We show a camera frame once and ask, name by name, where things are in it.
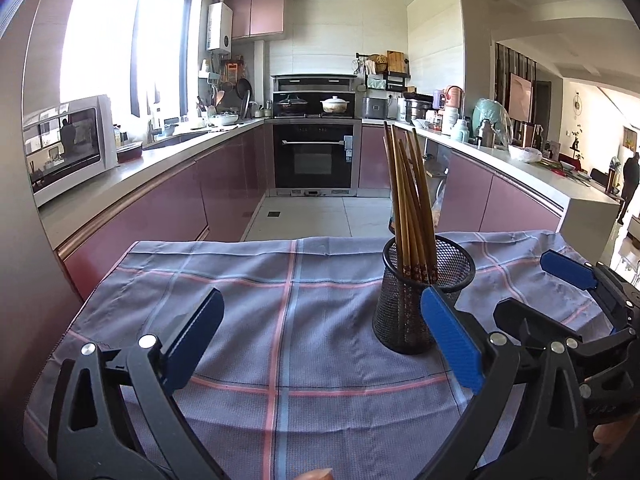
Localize steel range hood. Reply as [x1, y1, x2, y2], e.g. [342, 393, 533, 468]
[271, 74, 357, 93]

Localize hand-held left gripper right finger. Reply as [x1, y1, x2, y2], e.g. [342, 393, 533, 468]
[420, 285, 596, 480]

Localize white water heater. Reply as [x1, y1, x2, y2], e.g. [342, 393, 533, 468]
[207, 1, 233, 53]

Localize sink faucet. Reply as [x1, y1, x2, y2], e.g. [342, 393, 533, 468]
[146, 87, 161, 143]

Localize fan in green plastic cover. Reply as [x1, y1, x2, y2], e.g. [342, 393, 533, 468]
[474, 97, 513, 146]

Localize steel steamer pot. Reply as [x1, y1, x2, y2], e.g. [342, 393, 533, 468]
[404, 92, 433, 123]

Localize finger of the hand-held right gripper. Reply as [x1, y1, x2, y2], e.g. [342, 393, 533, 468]
[540, 250, 640, 333]
[492, 297, 586, 356]

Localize grey rice cooker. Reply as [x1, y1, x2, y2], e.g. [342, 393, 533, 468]
[362, 96, 391, 120]

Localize black wall rack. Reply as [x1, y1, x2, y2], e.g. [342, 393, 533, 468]
[356, 51, 412, 92]

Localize white microwave oven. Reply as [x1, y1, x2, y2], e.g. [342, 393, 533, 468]
[22, 94, 119, 208]

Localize person's right hand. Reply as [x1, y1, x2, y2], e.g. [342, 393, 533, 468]
[592, 415, 640, 461]

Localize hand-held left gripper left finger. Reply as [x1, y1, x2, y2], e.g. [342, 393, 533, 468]
[47, 287, 226, 480]

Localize pink base cabinets long counter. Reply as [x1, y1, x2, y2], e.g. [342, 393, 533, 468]
[360, 125, 563, 233]

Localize kitchen window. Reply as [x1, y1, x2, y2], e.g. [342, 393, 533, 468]
[60, 0, 193, 121]

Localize pink wall cabinet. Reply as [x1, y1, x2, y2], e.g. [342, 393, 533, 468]
[225, 0, 286, 41]

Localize bundle of wooden chopsticks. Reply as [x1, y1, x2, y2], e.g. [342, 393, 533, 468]
[382, 121, 441, 283]

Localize black mesh pen holder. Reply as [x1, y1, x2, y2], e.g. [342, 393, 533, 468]
[372, 234, 477, 355]

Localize pink base cabinets with sink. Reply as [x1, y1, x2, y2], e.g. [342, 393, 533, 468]
[55, 122, 273, 301]

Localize framed picture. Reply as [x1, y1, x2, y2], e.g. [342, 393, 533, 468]
[509, 72, 537, 123]

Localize black cooking pot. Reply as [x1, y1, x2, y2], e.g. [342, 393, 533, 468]
[276, 94, 308, 115]

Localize blue plaid tablecloth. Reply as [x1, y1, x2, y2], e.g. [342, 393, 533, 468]
[25, 230, 621, 480]

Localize black built-in oven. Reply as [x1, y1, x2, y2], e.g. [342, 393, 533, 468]
[272, 122, 361, 196]

